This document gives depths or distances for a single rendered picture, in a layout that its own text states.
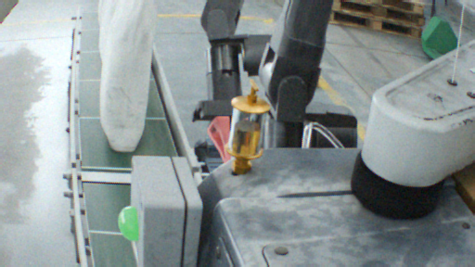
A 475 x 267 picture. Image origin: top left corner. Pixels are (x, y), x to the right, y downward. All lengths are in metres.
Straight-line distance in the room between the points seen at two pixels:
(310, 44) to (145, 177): 0.36
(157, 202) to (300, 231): 0.10
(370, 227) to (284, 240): 0.07
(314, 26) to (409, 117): 0.36
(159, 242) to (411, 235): 0.20
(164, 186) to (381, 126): 0.17
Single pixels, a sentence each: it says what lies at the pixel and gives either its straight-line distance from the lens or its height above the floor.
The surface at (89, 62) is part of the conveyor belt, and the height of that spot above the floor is 0.38.
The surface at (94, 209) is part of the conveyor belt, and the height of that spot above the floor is 0.38.
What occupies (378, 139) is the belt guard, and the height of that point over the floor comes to 1.39.
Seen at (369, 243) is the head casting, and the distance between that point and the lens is 0.48.
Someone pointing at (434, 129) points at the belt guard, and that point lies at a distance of 0.49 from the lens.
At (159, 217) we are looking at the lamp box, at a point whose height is 1.32.
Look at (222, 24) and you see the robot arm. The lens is 1.18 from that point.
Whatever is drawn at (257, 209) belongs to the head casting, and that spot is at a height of 1.34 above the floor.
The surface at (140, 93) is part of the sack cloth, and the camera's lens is 2.53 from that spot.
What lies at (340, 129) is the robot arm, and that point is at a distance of 0.89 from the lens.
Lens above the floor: 1.60
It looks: 25 degrees down
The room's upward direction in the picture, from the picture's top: 8 degrees clockwise
